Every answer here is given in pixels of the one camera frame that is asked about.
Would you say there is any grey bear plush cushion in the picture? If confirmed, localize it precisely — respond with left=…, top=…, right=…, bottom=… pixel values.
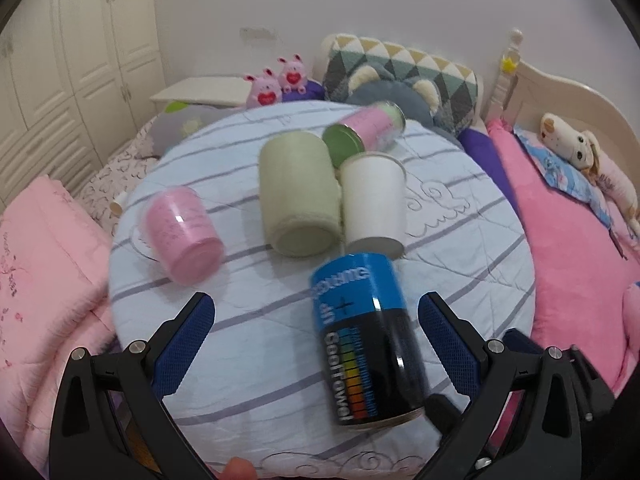
left=346, top=64, right=462, bottom=148

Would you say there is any diamond patterned cushion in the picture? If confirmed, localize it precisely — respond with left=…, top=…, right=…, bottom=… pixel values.
left=312, top=34, right=483, bottom=136

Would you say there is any cream wooden bed headboard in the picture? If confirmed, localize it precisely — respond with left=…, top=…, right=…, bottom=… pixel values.
left=482, top=28, right=640, bottom=184

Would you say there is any purple pillow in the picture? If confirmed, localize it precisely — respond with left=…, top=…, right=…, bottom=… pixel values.
left=458, top=128, right=520, bottom=217

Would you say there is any pink quilt at left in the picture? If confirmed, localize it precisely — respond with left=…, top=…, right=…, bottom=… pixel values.
left=1, top=177, right=115, bottom=471

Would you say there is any pink pig plush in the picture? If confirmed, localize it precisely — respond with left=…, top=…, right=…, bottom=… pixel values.
left=243, top=67, right=282, bottom=110
left=278, top=54, right=308, bottom=94

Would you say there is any pink blanket on bed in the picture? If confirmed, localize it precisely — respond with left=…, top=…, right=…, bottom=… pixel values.
left=487, top=119, right=639, bottom=392

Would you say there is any white paper cup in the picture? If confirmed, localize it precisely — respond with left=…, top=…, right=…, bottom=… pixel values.
left=340, top=152, right=407, bottom=260

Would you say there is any white bedside table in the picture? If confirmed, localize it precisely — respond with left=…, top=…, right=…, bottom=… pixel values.
left=150, top=76, right=250, bottom=108

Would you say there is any left pink pig plush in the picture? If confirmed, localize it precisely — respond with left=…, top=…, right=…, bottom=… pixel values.
left=243, top=67, right=282, bottom=110

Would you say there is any cream dog plush toy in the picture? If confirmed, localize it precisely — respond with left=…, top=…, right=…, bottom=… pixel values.
left=539, top=113, right=639, bottom=236

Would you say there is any striped light blue tablecloth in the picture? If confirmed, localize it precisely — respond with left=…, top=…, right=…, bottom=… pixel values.
left=110, top=101, right=535, bottom=479

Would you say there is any light green cup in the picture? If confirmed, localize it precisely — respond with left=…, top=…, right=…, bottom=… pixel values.
left=258, top=130, right=342, bottom=258

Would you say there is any right pink pig plush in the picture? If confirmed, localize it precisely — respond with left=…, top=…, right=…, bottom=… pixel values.
left=278, top=54, right=308, bottom=94

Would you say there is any white wall socket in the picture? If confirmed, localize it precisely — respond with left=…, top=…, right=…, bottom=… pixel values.
left=239, top=27, right=278, bottom=44

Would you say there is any pink can with green lid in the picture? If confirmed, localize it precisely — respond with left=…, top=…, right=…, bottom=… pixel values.
left=322, top=101, right=406, bottom=169

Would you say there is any blue and black metal cup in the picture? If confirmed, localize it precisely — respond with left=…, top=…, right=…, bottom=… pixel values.
left=310, top=252, right=428, bottom=428

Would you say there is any blue cartoon pillow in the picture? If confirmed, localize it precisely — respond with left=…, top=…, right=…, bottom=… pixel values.
left=513, top=126, right=612, bottom=229

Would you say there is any heart patterned sheet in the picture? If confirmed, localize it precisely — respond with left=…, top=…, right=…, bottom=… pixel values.
left=76, top=117, right=158, bottom=235

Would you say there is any fingertip at bottom edge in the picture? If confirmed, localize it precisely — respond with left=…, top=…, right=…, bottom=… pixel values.
left=219, top=457, right=258, bottom=480

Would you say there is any cream wardrobe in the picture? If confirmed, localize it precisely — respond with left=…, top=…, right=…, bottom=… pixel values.
left=1, top=0, right=165, bottom=206

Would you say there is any grey flower cushion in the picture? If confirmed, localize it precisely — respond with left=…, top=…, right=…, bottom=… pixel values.
left=145, top=102, right=242, bottom=158

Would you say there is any small white bottle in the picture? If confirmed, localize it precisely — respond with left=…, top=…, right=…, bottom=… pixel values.
left=110, top=192, right=127, bottom=218

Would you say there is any pink plastic cup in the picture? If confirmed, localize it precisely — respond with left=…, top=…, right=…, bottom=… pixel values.
left=140, top=186, right=224, bottom=285

